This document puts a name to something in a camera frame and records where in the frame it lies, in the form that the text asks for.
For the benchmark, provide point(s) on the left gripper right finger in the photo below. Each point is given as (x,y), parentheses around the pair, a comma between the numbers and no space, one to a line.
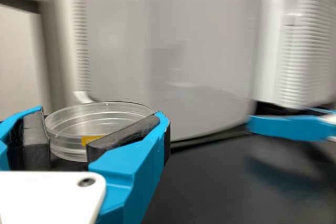
(131,176)

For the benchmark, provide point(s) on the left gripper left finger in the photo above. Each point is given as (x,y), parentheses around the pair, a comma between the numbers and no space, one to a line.
(15,140)

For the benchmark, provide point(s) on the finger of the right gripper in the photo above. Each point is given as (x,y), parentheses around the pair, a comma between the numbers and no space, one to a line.
(325,111)
(288,128)

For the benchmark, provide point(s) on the petri dish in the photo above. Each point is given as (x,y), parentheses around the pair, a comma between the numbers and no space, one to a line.
(92,119)

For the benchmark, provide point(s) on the black platform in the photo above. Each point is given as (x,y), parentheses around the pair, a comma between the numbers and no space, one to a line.
(236,182)

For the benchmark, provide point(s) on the white box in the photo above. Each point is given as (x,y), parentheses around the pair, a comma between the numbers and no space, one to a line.
(170,51)

